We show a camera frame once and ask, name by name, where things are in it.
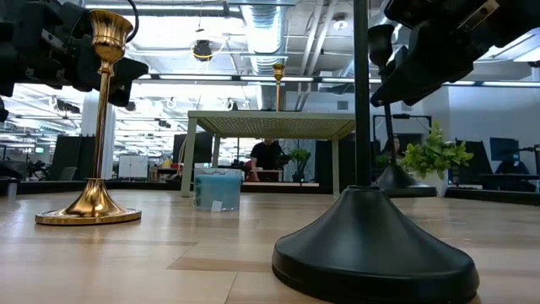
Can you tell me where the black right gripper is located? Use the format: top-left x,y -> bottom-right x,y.
384,0 -> 540,106

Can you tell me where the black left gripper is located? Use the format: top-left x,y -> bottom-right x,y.
0,0 -> 149,107

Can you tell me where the black candlestick holder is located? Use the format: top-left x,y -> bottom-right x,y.
272,0 -> 480,304
368,24 -> 439,198

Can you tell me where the gold candlestick holder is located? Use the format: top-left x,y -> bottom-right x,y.
272,62 -> 286,112
35,8 -> 143,226

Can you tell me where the blue jar candle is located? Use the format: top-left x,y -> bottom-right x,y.
192,167 -> 242,212

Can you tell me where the green plant in white pot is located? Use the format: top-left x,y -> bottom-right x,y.
400,121 -> 476,198

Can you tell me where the black partition panel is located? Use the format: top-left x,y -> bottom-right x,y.
50,134 -> 96,181
172,132 -> 214,166

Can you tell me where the white cabinet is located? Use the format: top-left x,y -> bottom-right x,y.
117,154 -> 149,179

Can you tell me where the black ceiling hung device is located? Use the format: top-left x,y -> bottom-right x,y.
192,39 -> 213,62

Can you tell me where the dark computer monitor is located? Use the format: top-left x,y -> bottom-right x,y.
489,137 -> 521,161

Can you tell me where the green background plant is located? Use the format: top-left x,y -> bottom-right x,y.
289,147 -> 312,183

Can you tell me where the pale green perforated shelf table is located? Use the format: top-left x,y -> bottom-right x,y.
180,110 -> 358,198

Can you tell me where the person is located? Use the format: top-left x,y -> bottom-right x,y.
248,138 -> 284,182
495,154 -> 531,176

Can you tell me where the black metal stand frame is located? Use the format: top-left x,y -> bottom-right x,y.
390,112 -> 433,147

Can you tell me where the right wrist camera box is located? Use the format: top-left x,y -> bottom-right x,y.
455,0 -> 503,35

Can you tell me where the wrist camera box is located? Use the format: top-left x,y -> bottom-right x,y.
455,0 -> 503,35
37,27 -> 60,48

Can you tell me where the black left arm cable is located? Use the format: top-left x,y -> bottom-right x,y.
125,0 -> 140,43

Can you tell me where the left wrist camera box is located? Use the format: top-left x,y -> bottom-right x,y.
37,27 -> 60,48

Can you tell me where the black aluminium rig frame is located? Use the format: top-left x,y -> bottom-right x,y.
0,179 -> 540,206

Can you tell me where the silver ceiling ventilation duct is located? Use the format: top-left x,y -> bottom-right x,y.
240,0 -> 290,77

